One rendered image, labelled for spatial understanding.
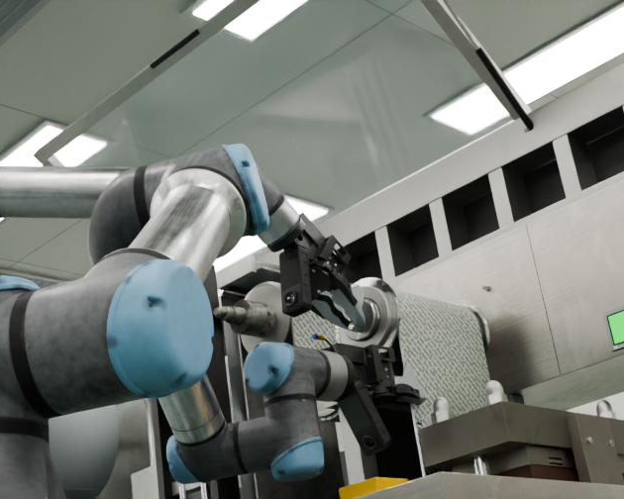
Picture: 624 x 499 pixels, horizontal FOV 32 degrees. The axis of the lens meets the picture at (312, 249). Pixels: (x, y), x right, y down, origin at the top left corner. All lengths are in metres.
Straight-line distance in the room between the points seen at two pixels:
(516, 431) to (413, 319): 0.33
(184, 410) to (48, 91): 2.66
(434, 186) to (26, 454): 1.45
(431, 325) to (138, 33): 2.12
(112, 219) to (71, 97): 2.75
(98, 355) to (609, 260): 1.23
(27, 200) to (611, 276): 1.01
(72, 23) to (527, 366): 2.17
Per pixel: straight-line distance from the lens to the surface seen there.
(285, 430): 1.55
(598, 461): 1.78
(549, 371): 2.04
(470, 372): 1.96
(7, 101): 4.13
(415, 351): 1.85
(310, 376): 1.59
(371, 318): 1.84
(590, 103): 2.11
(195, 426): 1.54
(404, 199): 2.32
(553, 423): 1.74
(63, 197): 1.59
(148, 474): 2.39
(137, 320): 0.93
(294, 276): 1.76
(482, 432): 1.66
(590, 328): 2.00
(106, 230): 1.38
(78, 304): 0.96
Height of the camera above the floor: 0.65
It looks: 23 degrees up
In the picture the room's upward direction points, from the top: 8 degrees counter-clockwise
